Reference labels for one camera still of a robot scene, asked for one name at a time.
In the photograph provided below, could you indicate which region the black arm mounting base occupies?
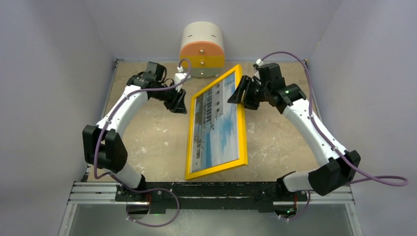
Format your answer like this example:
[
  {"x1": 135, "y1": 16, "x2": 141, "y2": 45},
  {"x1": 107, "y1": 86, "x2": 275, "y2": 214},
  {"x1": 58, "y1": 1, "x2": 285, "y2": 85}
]
[{"x1": 115, "y1": 181, "x2": 307, "y2": 214}]

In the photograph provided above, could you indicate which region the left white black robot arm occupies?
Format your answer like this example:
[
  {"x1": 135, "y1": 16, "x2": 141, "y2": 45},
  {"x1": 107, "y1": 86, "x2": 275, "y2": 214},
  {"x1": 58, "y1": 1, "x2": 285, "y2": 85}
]
[{"x1": 82, "y1": 61, "x2": 191, "y2": 201}]

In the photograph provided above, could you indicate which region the round three-drawer mini cabinet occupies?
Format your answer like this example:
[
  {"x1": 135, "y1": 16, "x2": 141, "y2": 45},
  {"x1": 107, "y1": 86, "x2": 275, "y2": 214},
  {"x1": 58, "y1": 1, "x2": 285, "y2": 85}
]
[{"x1": 179, "y1": 21, "x2": 225, "y2": 78}]

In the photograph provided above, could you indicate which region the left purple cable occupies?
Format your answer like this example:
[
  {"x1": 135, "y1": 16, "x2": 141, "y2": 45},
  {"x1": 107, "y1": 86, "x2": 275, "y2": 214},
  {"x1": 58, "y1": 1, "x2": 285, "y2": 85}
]
[{"x1": 93, "y1": 59, "x2": 192, "y2": 228}]

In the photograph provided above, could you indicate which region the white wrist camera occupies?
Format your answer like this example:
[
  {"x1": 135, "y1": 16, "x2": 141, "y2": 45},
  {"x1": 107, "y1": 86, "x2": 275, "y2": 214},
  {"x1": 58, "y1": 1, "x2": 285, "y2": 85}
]
[
  {"x1": 253, "y1": 59, "x2": 264, "y2": 79},
  {"x1": 173, "y1": 66, "x2": 190, "y2": 91}
]

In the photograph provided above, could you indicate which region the building photo print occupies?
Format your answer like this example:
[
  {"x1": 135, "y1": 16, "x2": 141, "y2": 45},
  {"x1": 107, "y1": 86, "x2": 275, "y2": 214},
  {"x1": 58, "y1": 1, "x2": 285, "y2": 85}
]
[{"x1": 189, "y1": 72, "x2": 239, "y2": 173}]

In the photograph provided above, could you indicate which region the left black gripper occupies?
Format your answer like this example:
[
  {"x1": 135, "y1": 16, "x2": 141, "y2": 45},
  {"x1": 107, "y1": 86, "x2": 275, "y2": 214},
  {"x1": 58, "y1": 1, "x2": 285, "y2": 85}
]
[{"x1": 151, "y1": 82, "x2": 187, "y2": 113}]

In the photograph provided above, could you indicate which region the aluminium rail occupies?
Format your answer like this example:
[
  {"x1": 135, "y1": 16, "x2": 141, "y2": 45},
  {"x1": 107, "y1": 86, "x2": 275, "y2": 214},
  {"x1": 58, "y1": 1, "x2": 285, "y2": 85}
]
[{"x1": 68, "y1": 182, "x2": 355, "y2": 204}]

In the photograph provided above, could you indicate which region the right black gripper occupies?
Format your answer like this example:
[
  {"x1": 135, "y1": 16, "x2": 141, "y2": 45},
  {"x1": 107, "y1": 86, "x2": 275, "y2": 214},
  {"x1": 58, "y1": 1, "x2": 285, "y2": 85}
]
[{"x1": 228, "y1": 76, "x2": 271, "y2": 111}]

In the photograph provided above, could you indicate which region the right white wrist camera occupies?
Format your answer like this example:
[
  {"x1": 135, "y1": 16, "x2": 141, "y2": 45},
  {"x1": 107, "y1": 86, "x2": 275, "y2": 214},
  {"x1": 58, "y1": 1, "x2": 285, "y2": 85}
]
[{"x1": 253, "y1": 59, "x2": 264, "y2": 79}]

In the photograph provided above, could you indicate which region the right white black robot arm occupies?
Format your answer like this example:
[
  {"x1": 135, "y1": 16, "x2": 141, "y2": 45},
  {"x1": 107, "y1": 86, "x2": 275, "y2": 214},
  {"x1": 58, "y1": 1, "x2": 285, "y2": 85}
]
[{"x1": 227, "y1": 60, "x2": 361, "y2": 200}]

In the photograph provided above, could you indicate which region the yellow wooden picture frame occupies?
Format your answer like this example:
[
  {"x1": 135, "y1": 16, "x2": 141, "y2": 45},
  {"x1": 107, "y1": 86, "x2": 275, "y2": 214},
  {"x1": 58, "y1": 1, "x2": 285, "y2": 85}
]
[{"x1": 185, "y1": 64, "x2": 248, "y2": 181}]

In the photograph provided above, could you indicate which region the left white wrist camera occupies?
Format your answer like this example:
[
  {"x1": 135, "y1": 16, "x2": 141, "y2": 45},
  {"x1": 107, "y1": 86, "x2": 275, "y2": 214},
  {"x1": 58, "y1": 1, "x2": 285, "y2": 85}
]
[{"x1": 173, "y1": 66, "x2": 190, "y2": 91}]

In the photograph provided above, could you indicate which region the purple cable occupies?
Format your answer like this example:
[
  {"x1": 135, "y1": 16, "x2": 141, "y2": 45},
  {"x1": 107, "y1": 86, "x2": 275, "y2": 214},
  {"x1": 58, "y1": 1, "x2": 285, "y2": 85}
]
[
  {"x1": 255, "y1": 51, "x2": 409, "y2": 222},
  {"x1": 93, "y1": 59, "x2": 192, "y2": 228}
]

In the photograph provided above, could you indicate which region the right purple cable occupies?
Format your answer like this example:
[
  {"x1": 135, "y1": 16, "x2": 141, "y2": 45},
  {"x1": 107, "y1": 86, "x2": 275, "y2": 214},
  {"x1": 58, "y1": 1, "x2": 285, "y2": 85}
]
[{"x1": 255, "y1": 51, "x2": 409, "y2": 222}]

